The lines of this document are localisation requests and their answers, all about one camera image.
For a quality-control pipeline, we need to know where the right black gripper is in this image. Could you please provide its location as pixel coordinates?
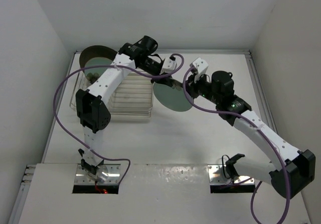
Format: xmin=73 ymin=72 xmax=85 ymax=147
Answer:
xmin=181 ymin=70 xmax=221 ymax=105

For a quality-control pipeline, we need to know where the green floral plate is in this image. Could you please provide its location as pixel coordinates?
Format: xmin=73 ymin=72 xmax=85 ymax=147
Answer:
xmin=153 ymin=79 xmax=192 ymax=112
xmin=84 ymin=57 xmax=112 ymax=82

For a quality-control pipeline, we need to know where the brown plate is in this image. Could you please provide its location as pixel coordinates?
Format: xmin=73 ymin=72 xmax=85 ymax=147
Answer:
xmin=79 ymin=45 xmax=117 ymax=68

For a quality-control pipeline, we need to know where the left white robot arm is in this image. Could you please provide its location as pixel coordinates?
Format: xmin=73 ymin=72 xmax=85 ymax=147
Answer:
xmin=76 ymin=36 xmax=179 ymax=176

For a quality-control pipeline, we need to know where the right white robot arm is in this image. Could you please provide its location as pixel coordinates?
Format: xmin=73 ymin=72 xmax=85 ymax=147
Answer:
xmin=183 ymin=67 xmax=316 ymax=199

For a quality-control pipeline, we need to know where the white front cover board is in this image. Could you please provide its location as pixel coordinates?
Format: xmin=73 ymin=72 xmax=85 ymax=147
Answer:
xmin=19 ymin=162 xmax=311 ymax=224

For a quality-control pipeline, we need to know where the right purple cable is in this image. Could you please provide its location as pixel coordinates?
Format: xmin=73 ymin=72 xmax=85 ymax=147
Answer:
xmin=183 ymin=67 xmax=291 ymax=223

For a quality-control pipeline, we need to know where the purple cable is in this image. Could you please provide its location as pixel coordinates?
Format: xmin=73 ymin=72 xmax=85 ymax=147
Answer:
xmin=183 ymin=67 xmax=291 ymax=223
xmin=54 ymin=53 xmax=185 ymax=184

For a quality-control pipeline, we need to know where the wire dish rack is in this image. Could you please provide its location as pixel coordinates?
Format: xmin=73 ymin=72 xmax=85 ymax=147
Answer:
xmin=69 ymin=68 xmax=153 ymax=119

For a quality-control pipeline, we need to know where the right black thin cable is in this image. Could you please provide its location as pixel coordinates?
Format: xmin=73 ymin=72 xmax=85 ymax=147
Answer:
xmin=220 ymin=153 xmax=234 ymax=179

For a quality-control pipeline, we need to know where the aluminium frame rail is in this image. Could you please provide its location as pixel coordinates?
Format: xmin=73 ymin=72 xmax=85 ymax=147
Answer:
xmin=245 ymin=51 xmax=277 ymax=133

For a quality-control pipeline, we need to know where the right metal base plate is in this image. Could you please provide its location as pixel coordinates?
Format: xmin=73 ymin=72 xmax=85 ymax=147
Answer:
xmin=207 ymin=164 xmax=255 ymax=186

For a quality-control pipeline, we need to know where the metal base plate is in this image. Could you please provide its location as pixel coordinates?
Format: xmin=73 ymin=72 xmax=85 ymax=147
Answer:
xmin=207 ymin=164 xmax=255 ymax=186
xmin=74 ymin=164 xmax=120 ymax=186

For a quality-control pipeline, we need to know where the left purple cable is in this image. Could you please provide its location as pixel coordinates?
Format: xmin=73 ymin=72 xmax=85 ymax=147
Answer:
xmin=54 ymin=53 xmax=185 ymax=184

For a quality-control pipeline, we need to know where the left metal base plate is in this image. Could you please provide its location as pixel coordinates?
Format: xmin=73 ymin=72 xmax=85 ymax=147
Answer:
xmin=74 ymin=164 xmax=120 ymax=186

